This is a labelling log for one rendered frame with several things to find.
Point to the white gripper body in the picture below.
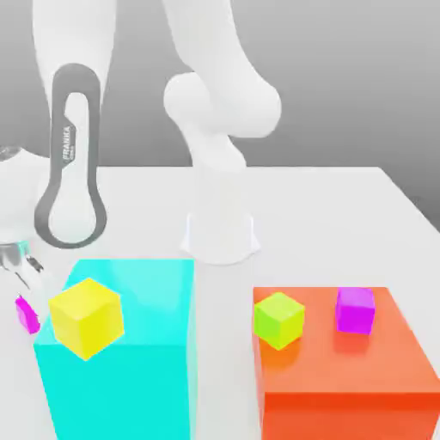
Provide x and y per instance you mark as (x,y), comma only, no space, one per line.
(36,288)

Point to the small lime green cube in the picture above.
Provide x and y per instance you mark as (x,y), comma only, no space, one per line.
(278,321)

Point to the large cyan box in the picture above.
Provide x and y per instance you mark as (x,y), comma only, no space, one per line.
(137,378)

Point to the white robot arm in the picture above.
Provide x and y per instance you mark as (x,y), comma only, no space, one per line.
(220,103)

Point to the large orange box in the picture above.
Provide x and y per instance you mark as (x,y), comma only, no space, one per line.
(343,395)

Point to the small magenta cube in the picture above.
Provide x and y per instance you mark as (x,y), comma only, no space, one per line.
(26,316)

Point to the small yellow cube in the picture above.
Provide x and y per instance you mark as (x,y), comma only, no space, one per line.
(86,318)

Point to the small purple cube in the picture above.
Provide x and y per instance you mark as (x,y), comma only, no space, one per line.
(355,311)

